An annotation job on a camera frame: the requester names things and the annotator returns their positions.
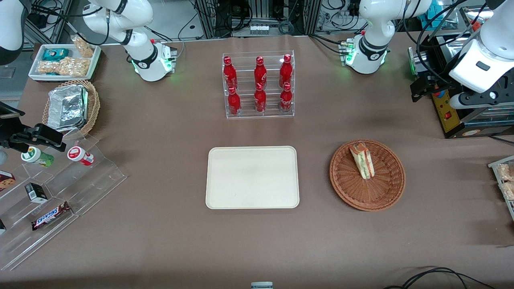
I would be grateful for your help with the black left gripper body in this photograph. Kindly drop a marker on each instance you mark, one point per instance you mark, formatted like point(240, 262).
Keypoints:
point(437, 83)

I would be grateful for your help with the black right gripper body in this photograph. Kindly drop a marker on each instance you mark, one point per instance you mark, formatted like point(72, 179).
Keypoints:
point(9, 134)

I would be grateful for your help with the triangular sandwich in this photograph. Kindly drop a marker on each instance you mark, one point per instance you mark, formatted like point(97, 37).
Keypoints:
point(363, 162)

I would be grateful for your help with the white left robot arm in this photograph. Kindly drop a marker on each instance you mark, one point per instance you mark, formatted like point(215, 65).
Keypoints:
point(482, 60)

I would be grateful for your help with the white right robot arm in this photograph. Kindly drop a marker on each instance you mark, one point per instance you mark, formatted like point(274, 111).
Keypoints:
point(146, 64)

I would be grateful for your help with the oval tan wicker basket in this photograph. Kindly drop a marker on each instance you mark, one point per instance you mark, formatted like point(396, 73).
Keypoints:
point(93, 108)

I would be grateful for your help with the white rectangular snack tray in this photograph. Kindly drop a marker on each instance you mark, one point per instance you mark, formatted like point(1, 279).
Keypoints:
point(36, 70)

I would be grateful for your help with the round brown wicker basket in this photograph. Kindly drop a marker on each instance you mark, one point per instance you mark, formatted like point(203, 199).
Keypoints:
point(381, 188)

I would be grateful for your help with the tray with rice snacks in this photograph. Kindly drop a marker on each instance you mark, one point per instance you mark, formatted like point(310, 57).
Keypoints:
point(510, 206)

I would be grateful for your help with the cream plastic tray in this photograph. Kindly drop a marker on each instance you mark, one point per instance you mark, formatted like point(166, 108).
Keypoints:
point(252, 178)

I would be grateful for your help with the red white drink cup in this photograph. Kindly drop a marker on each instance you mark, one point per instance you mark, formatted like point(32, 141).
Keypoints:
point(79, 155)

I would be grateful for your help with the silver foil package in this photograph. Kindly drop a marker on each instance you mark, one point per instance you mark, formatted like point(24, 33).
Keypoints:
point(66, 106)

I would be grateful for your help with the black machine with yellow panel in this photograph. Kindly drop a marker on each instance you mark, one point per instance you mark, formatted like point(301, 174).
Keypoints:
point(449, 118)

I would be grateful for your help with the brown cookie box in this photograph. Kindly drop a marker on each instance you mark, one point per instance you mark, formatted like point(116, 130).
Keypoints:
point(6, 181)

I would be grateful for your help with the small black box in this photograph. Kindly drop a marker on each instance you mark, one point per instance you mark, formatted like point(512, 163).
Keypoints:
point(37, 193)

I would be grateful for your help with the clear acrylic stepped stand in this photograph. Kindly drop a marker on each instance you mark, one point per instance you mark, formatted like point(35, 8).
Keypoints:
point(96, 180)

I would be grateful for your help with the teal package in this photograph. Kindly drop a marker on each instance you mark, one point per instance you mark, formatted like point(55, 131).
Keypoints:
point(429, 20)

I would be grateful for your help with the large clear peanut snack bag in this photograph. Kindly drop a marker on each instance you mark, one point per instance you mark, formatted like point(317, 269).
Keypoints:
point(68, 67)

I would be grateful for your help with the snickers chocolate bar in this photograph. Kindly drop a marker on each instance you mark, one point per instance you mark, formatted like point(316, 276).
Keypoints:
point(50, 216)

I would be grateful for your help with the red silver snack bag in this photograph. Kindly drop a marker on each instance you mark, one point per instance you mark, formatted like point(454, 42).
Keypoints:
point(476, 25)

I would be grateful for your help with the teal snack packet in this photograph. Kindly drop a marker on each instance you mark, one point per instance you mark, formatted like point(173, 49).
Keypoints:
point(55, 54)

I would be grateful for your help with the small clear peanut snack bag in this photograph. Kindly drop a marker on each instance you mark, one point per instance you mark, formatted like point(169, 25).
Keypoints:
point(84, 47)

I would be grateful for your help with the clear bag of crackers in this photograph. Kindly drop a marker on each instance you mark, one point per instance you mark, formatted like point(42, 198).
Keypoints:
point(506, 171)
point(509, 191)

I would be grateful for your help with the red cola bottle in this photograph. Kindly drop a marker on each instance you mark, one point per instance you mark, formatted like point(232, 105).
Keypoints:
point(260, 73)
point(286, 100)
point(234, 103)
point(285, 72)
point(260, 100)
point(229, 74)

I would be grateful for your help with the clear acrylic bottle rack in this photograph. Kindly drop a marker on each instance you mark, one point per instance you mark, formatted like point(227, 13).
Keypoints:
point(273, 114)

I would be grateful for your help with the small grey device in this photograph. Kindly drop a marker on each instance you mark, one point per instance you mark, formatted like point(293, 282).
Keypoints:
point(262, 285)

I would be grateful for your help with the aluminium frame rack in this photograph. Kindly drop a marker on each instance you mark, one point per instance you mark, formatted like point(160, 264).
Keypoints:
point(209, 20)

